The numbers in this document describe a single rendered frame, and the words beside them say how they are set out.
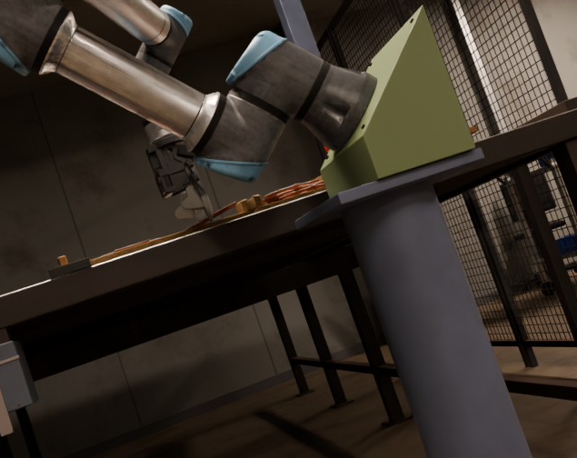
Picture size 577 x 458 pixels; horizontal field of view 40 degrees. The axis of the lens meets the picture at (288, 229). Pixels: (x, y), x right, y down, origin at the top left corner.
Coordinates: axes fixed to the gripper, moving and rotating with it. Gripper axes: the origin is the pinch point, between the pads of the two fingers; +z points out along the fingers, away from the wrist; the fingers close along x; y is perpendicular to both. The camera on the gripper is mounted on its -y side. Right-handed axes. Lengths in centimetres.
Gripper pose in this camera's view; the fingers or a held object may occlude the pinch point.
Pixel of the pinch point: (209, 222)
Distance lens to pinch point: 173.9
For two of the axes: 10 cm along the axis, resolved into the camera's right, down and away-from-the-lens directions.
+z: 3.7, 9.3, -0.4
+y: -8.9, 3.4, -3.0
